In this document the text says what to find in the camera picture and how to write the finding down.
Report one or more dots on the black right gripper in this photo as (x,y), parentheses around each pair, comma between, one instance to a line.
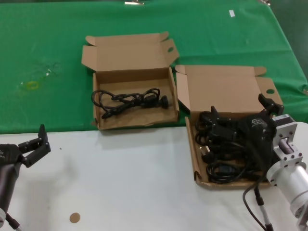
(258,134)

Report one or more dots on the green tablecloth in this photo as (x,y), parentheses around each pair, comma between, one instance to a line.
(48,36)

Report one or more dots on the small metal bracket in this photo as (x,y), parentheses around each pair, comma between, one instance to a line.
(264,1)

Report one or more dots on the white tape strip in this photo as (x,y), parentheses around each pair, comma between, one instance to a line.
(232,13)

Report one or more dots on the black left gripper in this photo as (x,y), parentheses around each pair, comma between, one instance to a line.
(8,154)

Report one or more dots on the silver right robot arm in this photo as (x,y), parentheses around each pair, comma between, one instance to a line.
(296,178)

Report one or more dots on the shallow open cardboard box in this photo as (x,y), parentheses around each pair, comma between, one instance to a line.
(134,72)

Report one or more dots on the open cardboard box round hole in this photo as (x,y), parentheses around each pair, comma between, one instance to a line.
(221,89)

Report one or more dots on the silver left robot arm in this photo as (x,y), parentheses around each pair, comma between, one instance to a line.
(1,215)

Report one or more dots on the round brown sticker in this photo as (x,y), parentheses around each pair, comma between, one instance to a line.
(74,217)

